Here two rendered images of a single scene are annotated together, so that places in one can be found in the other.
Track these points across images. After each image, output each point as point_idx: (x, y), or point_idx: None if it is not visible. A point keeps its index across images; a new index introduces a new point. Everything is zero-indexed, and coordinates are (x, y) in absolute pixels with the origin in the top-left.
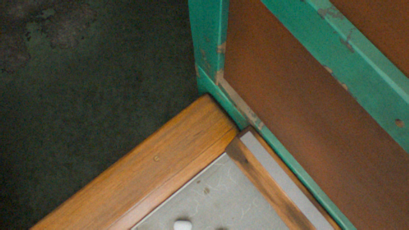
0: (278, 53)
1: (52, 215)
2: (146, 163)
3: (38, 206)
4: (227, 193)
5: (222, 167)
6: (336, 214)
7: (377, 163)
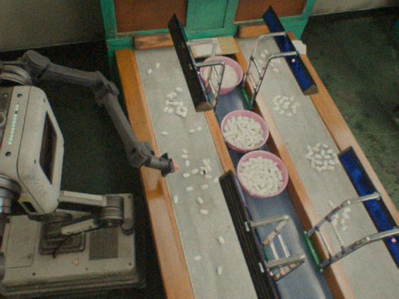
0: None
1: (125, 95)
2: (126, 70)
3: None
4: (147, 60)
5: (139, 58)
6: (165, 29)
7: None
